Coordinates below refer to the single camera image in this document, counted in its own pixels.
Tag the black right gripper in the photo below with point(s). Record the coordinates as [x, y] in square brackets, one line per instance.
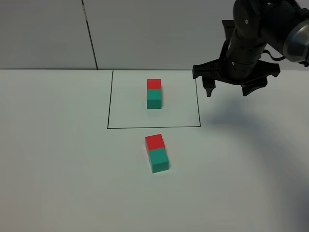
[238, 64]

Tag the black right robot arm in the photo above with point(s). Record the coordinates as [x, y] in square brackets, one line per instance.
[261, 33]

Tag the red template block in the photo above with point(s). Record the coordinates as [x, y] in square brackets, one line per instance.
[153, 83]

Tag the green template block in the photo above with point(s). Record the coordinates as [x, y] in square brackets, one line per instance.
[154, 98]

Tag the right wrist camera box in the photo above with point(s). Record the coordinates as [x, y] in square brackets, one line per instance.
[229, 27]

